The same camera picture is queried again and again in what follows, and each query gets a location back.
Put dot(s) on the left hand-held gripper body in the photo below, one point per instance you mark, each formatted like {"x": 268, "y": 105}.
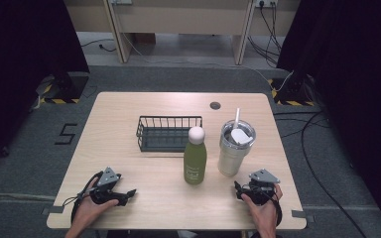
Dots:
{"x": 107, "y": 178}

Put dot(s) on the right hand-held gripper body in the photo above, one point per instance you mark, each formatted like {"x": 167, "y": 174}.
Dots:
{"x": 264, "y": 177}

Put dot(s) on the white tumbler with clear lid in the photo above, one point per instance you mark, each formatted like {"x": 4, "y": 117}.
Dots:
{"x": 231, "y": 158}

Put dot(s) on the green bottle with white cap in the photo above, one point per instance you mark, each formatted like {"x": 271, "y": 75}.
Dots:
{"x": 195, "y": 158}

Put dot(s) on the white drinking straw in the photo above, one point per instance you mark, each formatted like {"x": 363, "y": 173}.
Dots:
{"x": 236, "y": 117}

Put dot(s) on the person's right hand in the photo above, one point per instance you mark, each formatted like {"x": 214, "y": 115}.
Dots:
{"x": 266, "y": 214}

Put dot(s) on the person's left hand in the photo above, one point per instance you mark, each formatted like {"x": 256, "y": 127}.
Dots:
{"x": 89, "y": 211}

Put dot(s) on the grey tape strip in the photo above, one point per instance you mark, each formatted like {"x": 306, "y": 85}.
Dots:
{"x": 54, "y": 210}
{"x": 301, "y": 214}

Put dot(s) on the black stand base hazard tape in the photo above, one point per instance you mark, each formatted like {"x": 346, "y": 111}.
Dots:
{"x": 67, "y": 87}
{"x": 292, "y": 92}

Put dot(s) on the black curtain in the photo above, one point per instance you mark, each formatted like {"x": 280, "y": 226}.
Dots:
{"x": 360, "y": 82}
{"x": 20, "y": 66}

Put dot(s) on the beige desk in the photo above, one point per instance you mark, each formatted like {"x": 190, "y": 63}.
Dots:
{"x": 178, "y": 20}

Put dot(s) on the white wall socket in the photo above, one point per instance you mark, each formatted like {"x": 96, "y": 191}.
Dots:
{"x": 266, "y": 2}

